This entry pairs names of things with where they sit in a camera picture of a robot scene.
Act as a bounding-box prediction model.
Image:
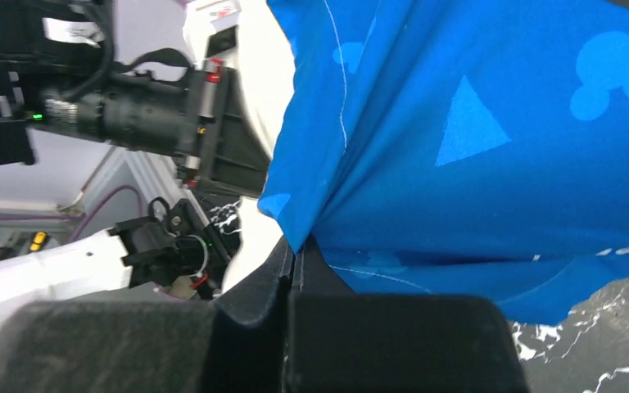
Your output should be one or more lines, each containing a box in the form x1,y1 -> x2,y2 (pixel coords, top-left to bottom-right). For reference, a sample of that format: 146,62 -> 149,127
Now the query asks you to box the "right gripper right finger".
287,239 -> 528,392

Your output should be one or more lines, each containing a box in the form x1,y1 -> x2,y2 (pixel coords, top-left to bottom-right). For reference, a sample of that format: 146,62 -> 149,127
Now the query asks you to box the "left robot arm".
0,1 -> 270,320

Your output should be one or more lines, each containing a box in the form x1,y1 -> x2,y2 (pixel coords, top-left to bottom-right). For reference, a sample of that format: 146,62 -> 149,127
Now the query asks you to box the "aluminium frame rail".
74,147 -> 210,238

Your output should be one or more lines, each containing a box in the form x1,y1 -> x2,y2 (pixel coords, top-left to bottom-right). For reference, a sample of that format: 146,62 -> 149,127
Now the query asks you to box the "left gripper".
0,1 -> 270,199

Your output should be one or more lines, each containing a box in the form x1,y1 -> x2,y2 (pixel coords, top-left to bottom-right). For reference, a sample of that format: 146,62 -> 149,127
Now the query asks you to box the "white pillow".
222,1 -> 294,291

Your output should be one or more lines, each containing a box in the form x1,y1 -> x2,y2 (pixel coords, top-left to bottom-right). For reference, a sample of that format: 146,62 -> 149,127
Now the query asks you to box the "yellow and blue pillowcase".
258,0 -> 629,324

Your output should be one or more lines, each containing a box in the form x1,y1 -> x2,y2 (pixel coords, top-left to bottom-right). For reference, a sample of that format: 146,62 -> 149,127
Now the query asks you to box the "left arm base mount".
109,196 -> 241,300

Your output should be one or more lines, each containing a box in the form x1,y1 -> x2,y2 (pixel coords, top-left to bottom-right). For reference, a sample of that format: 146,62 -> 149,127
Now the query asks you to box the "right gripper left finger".
0,241 -> 294,392

